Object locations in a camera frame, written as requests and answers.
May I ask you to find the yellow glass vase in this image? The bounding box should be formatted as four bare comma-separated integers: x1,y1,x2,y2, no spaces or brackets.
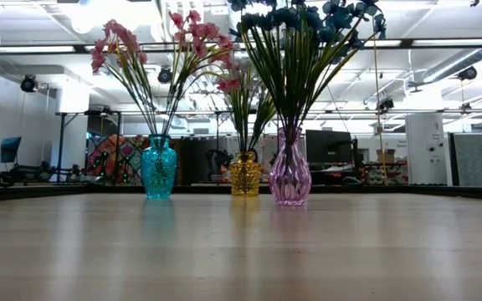
228,150,263,196

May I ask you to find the pink glass vase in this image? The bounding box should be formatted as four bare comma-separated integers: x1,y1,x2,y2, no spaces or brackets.
268,126,312,207

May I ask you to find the teal glass vase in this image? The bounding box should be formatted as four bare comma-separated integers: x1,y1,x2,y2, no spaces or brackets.
140,133,178,201

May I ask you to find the black computer monitor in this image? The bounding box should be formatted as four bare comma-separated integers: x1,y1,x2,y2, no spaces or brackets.
305,129,353,165

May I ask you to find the black ceiling spotlight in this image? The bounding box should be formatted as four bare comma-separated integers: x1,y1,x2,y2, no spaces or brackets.
377,96,395,113
19,74,40,94
456,65,479,82
156,66,175,85

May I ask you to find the colourful patterned panel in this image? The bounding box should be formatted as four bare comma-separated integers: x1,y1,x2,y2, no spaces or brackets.
86,134,150,185

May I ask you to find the cardboard box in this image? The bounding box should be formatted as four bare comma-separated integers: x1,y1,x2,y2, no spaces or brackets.
377,149,397,164

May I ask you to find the black-legged background table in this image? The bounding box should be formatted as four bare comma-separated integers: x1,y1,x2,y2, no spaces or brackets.
55,109,123,172

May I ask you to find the white cabinet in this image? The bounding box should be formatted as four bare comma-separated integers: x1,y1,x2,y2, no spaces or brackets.
405,112,445,185

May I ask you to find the black overhead beam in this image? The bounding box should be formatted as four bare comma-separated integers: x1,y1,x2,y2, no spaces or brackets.
0,38,482,54

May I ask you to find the grey partition panel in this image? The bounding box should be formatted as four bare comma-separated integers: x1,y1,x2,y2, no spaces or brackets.
449,132,482,187

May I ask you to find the blue chair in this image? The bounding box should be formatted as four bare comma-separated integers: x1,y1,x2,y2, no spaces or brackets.
0,135,23,164

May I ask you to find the thin hanging cord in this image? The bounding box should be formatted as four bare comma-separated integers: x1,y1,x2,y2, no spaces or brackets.
371,35,388,185

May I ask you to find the black aluminium table frame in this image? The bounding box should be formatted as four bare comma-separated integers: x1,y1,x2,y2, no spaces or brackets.
0,183,482,204

